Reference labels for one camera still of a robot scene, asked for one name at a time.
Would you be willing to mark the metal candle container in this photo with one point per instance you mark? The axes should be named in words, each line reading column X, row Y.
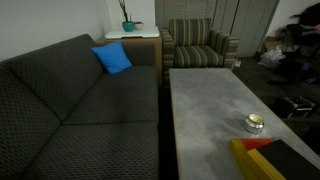
column 254, row 123

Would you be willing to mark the wooden side table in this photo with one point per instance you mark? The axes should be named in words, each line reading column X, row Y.
column 144, row 70

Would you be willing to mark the grey coffee table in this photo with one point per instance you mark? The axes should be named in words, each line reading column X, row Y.
column 209, row 107

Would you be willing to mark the striped armchair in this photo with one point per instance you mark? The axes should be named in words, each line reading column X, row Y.
column 192, row 43

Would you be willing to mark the blue cushion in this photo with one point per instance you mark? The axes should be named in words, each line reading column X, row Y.
column 113, row 57

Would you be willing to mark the white tray on side table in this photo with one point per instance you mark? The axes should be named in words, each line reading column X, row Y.
column 145, row 32

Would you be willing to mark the small white plant pot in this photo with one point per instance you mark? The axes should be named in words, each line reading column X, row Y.
column 138, row 25

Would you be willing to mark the teal plant pot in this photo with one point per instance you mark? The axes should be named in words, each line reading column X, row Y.
column 128, row 26

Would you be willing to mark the dark grey patterned sofa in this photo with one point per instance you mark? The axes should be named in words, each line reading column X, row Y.
column 58, row 123

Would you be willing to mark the orange book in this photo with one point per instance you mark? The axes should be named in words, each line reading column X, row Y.
column 255, row 143

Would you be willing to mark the white plastic bag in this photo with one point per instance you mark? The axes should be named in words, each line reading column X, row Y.
column 272, row 59

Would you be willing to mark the yellow book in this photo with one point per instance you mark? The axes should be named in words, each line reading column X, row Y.
column 252, row 164

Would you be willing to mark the cardboard box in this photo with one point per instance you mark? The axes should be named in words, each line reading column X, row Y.
column 271, row 43

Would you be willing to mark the black case on floor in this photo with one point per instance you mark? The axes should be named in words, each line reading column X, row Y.
column 294, row 106

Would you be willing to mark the dark clutter pile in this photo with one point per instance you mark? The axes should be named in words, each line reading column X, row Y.
column 304, row 33

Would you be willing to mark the black book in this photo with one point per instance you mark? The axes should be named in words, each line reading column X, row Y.
column 291, row 164

